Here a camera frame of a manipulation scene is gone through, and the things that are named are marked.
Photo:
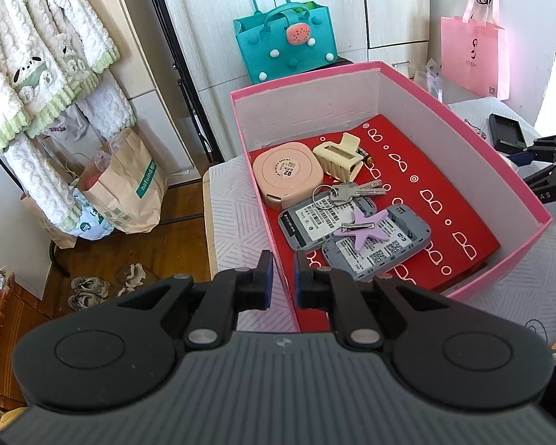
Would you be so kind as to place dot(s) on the black tray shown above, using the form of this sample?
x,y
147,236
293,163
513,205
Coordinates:
x,y
505,130

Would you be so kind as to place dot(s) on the plain brown paper bag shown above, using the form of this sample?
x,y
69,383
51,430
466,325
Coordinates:
x,y
51,236

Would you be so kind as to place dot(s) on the beige fluffy slipper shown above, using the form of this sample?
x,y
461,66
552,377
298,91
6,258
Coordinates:
x,y
136,278

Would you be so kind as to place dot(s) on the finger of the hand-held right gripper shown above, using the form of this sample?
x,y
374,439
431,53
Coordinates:
x,y
519,157

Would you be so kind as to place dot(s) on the grey white sneaker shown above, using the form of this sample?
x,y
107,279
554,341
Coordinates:
x,y
92,285
85,301

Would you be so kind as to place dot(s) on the grey pocket router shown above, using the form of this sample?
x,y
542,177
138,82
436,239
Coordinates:
x,y
306,222
398,241

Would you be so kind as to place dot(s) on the brown paper bag green print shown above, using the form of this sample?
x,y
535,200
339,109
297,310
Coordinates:
x,y
129,185

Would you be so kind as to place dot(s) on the white bag purple print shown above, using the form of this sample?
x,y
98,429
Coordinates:
x,y
69,134

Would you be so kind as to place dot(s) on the clear plastic bag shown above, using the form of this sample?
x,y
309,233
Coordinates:
x,y
431,79

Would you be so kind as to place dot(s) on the purple star hair clip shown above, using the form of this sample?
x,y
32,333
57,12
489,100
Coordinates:
x,y
366,238

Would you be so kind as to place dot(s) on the pink tote bag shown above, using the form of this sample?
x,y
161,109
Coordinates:
x,y
472,55

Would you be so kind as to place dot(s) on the cream hair claw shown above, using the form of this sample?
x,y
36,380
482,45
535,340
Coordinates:
x,y
324,157

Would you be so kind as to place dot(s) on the white wardrobe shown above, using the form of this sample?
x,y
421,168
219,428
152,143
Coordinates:
x,y
389,4

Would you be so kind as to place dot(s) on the black battery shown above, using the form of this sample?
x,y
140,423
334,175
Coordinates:
x,y
365,154

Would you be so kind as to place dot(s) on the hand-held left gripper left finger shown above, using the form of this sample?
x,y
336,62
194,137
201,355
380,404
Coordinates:
x,y
266,282

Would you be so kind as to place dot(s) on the pink cardboard box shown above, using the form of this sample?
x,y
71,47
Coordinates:
x,y
306,111

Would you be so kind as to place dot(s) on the white fluffy pajama top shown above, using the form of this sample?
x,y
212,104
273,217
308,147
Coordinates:
x,y
28,32

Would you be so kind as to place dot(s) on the silver key bunch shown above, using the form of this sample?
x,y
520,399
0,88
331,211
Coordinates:
x,y
352,191

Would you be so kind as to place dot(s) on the white fluffy pajama pants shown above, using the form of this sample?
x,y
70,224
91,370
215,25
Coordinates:
x,y
41,176

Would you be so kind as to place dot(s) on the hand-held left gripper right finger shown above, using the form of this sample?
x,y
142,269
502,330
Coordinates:
x,y
300,282

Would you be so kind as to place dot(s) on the pink round compact case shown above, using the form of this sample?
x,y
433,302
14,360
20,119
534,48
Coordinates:
x,y
287,171

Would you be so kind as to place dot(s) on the teal felt handbag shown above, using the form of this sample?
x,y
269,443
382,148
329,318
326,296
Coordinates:
x,y
278,55

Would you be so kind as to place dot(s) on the wooden nightstand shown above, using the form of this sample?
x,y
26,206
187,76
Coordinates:
x,y
9,324

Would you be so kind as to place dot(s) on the white plastic bag green print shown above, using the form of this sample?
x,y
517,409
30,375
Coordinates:
x,y
90,222

